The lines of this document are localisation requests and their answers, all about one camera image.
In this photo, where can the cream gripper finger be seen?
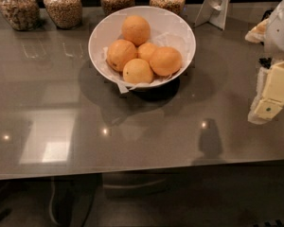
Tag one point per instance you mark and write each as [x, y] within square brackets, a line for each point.
[257, 33]
[269, 100]

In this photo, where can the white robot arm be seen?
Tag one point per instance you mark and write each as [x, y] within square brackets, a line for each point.
[274, 35]

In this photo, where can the white paper bowl liner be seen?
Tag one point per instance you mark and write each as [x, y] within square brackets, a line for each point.
[186, 48]

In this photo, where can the white ceramic bowl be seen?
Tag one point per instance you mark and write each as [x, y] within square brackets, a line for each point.
[109, 29]

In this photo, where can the small middle orange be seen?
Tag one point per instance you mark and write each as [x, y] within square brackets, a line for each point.
[145, 51]

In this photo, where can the white stand card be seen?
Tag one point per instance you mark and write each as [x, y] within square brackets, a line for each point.
[213, 12]

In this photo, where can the far left grain jar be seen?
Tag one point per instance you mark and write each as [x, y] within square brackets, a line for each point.
[22, 15]

